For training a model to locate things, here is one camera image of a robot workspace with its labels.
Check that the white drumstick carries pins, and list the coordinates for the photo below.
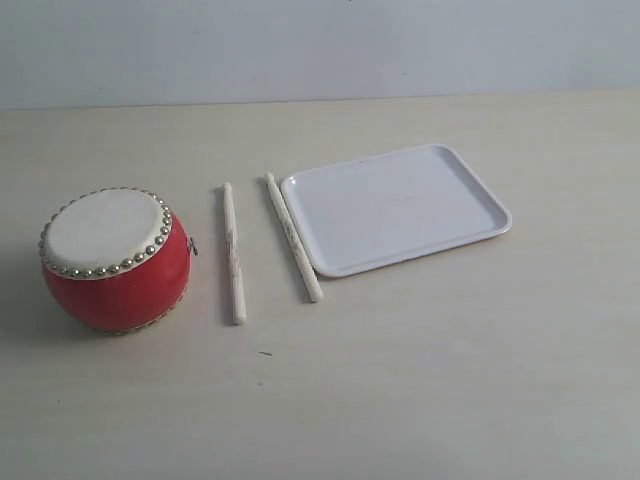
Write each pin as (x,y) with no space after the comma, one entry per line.
(236,284)
(302,260)

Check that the red small drum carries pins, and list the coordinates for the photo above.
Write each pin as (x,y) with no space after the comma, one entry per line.
(116,259)

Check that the white plastic tray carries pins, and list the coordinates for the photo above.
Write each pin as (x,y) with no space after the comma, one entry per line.
(370,213)

